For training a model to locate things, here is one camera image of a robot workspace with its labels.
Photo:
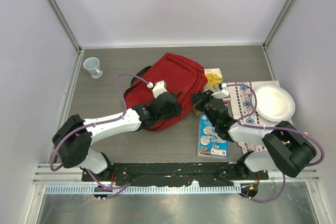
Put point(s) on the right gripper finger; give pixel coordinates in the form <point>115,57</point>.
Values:
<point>207,95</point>
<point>198,100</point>

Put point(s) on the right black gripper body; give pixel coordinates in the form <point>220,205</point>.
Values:
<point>207,107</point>

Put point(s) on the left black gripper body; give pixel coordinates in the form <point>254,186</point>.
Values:
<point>173,112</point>

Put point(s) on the red backpack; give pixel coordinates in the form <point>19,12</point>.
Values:
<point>182,76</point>

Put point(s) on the blue comic book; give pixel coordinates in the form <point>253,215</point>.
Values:
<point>209,143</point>

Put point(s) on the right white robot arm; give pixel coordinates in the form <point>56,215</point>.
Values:
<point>287,150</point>

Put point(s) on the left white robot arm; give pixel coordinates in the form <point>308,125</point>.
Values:
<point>74,139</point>

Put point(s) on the tan leather wallet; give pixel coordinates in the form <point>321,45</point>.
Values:
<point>197,111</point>

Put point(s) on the yellow cover book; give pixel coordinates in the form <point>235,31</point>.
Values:
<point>214,78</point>

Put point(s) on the patterned cloth placemat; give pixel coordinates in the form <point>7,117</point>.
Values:
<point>241,105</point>

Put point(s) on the white paper plate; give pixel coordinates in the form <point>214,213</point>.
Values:
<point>273,103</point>

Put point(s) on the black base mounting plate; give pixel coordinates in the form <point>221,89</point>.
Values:
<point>178,174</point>

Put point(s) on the translucent plastic cup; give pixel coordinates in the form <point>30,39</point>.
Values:
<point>92,66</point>

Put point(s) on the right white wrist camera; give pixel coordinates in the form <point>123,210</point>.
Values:
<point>222,92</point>

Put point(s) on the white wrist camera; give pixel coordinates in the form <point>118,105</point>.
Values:
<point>158,88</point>
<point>222,92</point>

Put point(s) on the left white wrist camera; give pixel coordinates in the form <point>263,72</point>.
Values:
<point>158,88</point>

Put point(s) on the slotted cable duct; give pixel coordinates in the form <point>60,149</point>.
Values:
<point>132,190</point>

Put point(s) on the aluminium frame rail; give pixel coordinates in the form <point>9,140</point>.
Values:
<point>44,175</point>

